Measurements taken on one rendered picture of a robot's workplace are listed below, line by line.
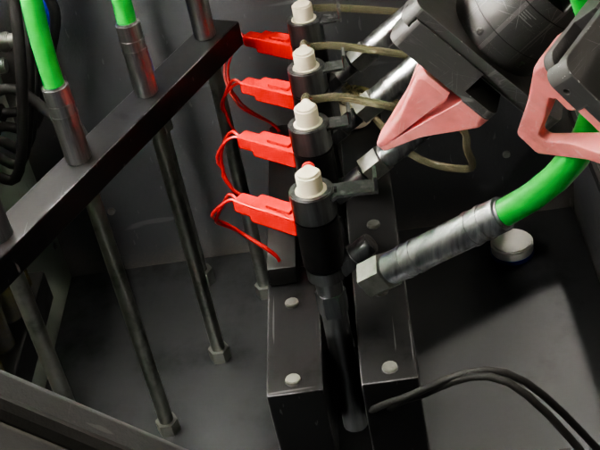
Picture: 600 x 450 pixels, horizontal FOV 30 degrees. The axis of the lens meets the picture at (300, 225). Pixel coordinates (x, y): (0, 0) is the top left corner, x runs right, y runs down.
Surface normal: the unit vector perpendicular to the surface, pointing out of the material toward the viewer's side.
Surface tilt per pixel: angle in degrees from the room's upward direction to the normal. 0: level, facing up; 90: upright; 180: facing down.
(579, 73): 49
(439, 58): 90
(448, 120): 105
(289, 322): 0
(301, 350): 0
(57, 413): 43
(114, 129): 0
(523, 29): 88
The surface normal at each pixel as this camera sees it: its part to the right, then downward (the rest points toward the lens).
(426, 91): -0.44, 0.76
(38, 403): 0.55, -0.68
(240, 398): -0.16, -0.80
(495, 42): -0.40, 0.47
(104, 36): 0.01, 0.59
